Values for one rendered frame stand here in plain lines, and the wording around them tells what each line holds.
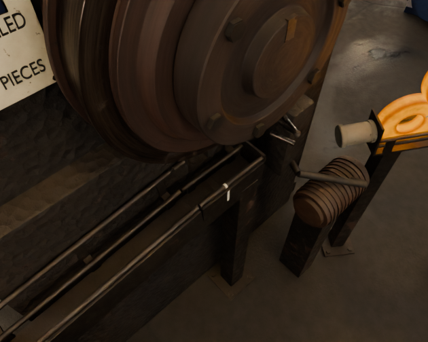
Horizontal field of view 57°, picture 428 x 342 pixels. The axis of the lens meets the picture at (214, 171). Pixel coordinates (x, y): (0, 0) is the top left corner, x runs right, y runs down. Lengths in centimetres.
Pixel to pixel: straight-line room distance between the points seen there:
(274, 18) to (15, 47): 32
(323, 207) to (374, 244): 64
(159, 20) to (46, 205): 40
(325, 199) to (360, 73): 133
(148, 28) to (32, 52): 19
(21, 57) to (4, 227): 29
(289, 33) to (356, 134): 59
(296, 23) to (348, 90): 173
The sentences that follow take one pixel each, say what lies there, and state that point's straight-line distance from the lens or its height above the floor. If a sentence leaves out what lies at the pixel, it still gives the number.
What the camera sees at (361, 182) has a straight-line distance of 113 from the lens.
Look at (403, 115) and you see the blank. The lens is 107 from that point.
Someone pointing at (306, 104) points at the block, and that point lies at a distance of 94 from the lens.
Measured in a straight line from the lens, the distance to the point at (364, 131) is 107.
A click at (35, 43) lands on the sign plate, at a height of 113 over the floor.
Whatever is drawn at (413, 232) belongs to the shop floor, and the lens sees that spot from 180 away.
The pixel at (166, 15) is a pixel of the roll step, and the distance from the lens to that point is 43.
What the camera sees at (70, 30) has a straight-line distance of 46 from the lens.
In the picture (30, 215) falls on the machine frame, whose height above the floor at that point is 87.
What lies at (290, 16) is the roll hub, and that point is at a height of 117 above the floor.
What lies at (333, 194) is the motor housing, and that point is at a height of 53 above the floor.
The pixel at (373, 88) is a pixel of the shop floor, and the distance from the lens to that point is 229.
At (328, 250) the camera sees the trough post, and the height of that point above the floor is 2.
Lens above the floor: 144
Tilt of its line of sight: 54 degrees down
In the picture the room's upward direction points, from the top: straight up
